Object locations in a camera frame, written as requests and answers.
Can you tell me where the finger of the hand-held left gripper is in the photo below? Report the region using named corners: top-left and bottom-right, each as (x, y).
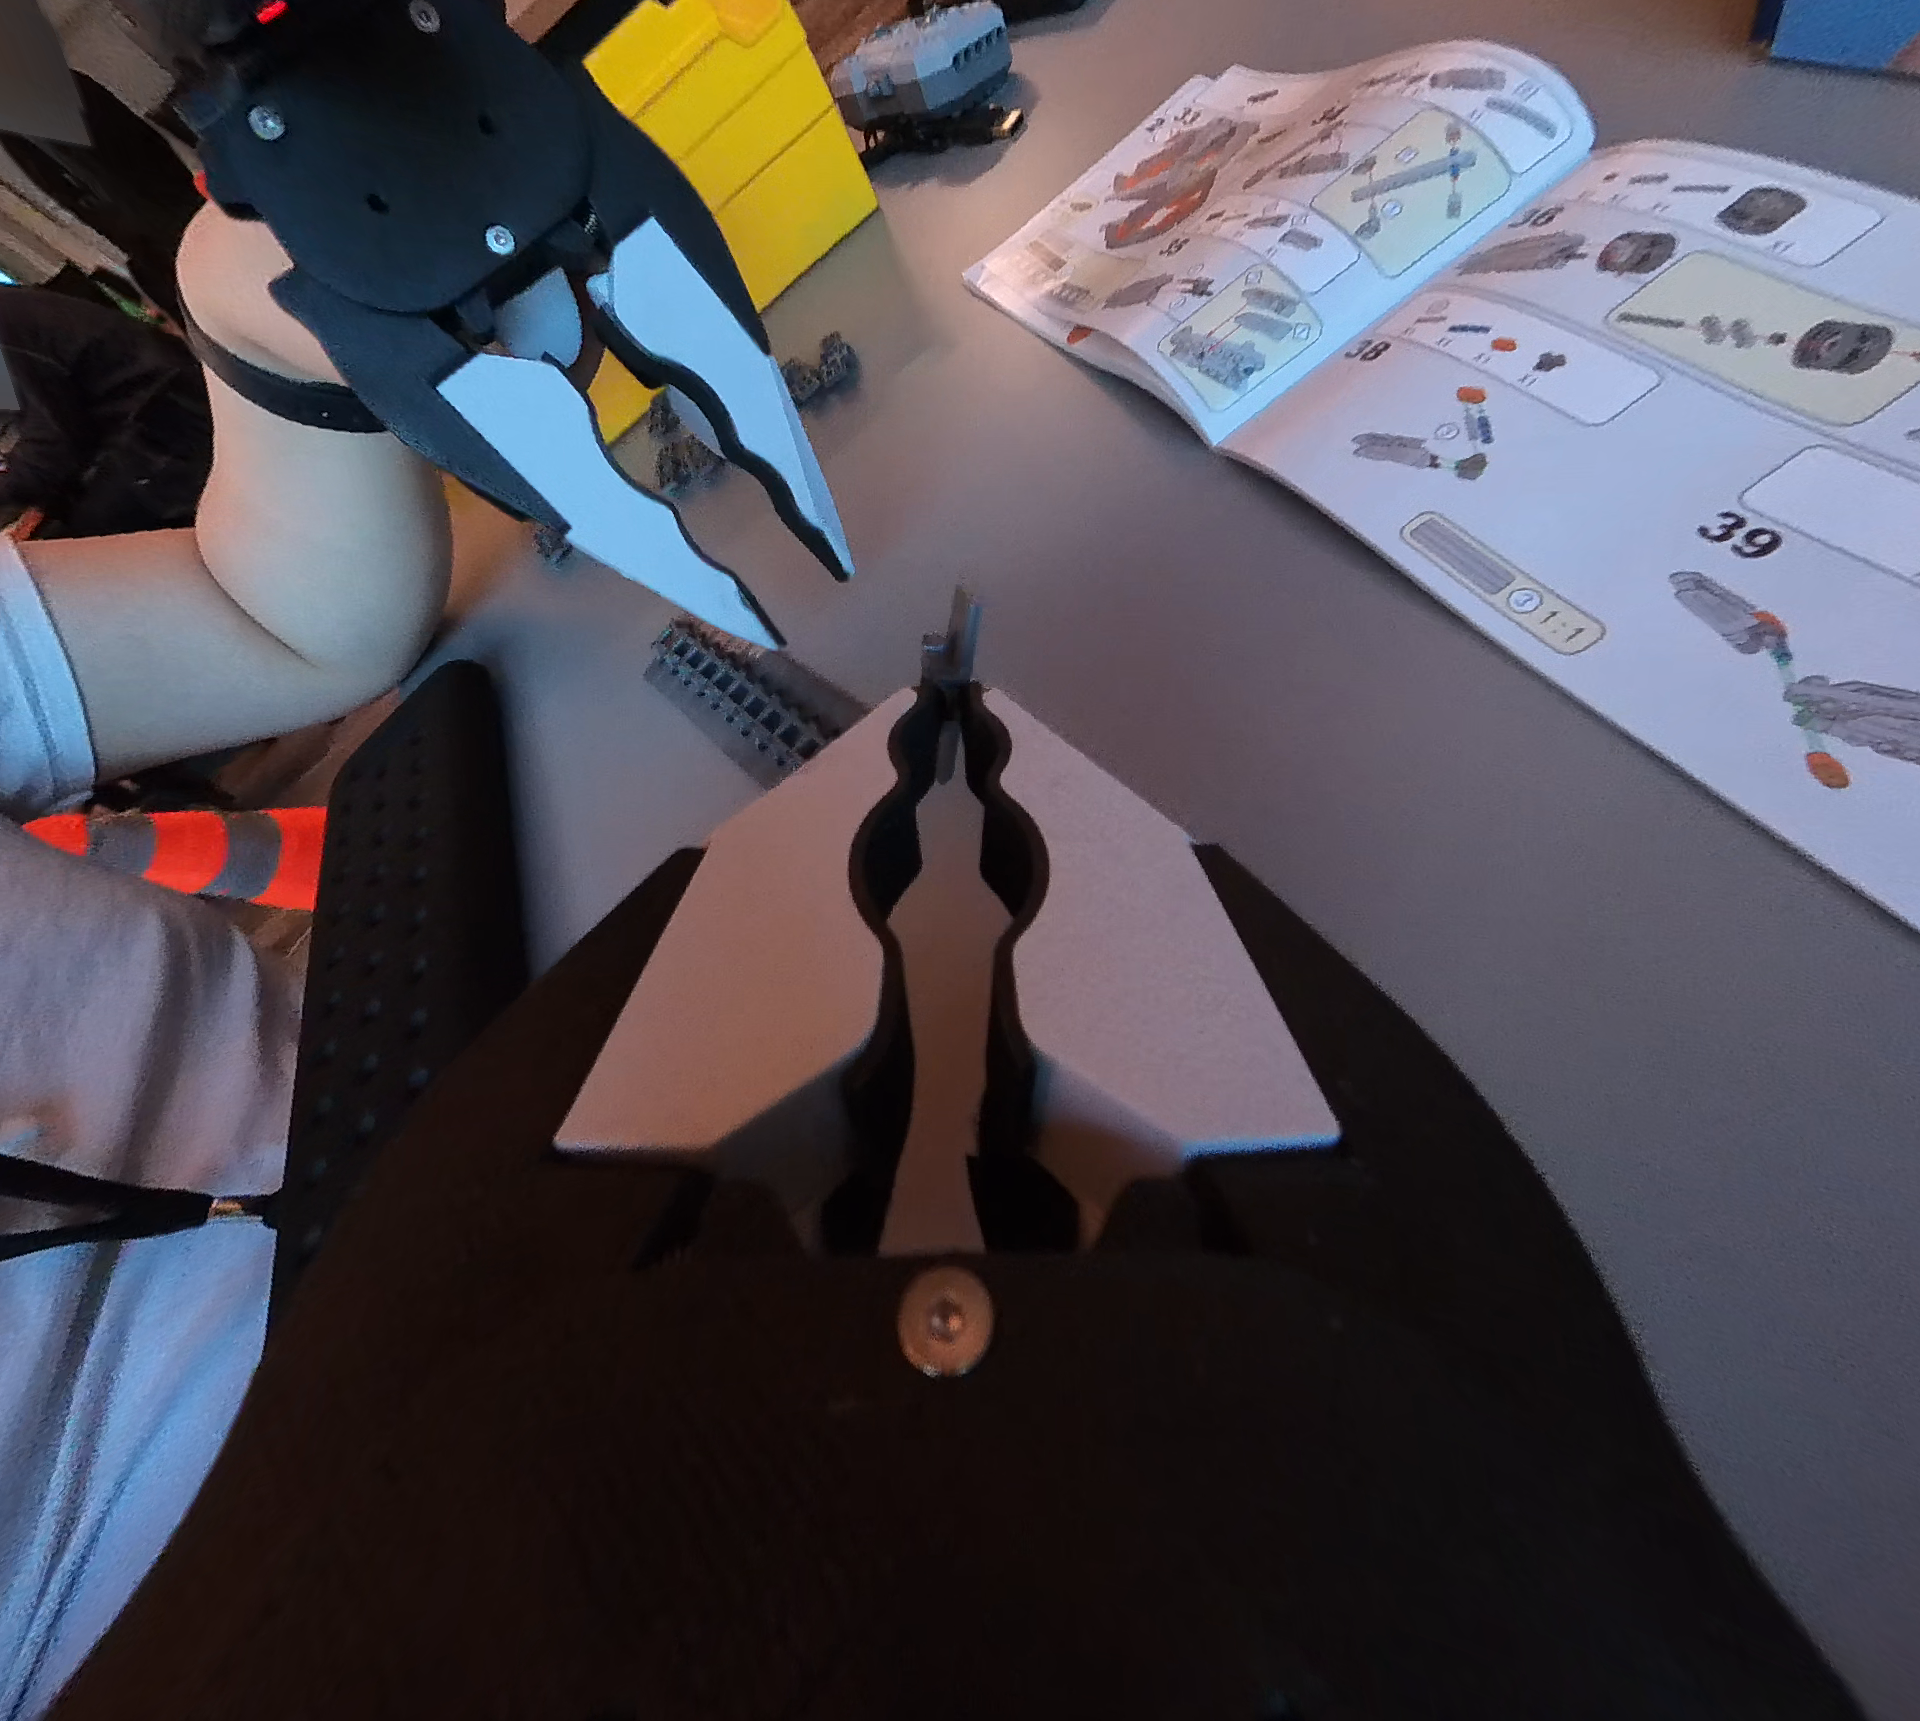
top-left (583, 215), bottom-right (858, 582)
top-left (433, 350), bottom-right (787, 652)

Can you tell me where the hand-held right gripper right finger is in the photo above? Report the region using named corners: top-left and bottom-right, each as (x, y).
top-left (964, 686), bottom-right (1344, 1251)

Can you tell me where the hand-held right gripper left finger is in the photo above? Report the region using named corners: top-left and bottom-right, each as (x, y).
top-left (552, 686), bottom-right (919, 1251)

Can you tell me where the black toy track chain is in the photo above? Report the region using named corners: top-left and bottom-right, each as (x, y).
top-left (644, 619), bottom-right (870, 791)

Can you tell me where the small black track link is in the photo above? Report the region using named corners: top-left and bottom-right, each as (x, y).
top-left (918, 584), bottom-right (988, 784)

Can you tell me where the grey desk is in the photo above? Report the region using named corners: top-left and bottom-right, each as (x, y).
top-left (442, 0), bottom-right (1920, 1709)

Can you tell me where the yellow plastic bin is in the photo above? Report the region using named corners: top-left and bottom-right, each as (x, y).
top-left (581, 0), bottom-right (880, 312)

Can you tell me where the black wrist band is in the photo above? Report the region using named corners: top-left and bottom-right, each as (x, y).
top-left (175, 281), bottom-right (403, 441)

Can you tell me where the black perforated panel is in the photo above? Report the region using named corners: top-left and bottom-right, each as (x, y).
top-left (270, 659), bottom-right (529, 1288)

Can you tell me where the grey electronic hub block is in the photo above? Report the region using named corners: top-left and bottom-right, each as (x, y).
top-left (828, 3), bottom-right (1014, 132)

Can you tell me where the orange object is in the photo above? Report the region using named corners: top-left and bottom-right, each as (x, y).
top-left (22, 807), bottom-right (330, 913)

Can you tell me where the open instruction booklet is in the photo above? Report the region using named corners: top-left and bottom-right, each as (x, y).
top-left (961, 40), bottom-right (1920, 931)

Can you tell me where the person's light shirt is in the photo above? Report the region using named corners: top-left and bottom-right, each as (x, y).
top-left (0, 537), bottom-right (324, 1721)

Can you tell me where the black lanyard strap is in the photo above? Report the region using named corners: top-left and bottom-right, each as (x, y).
top-left (0, 1151), bottom-right (280, 1265)

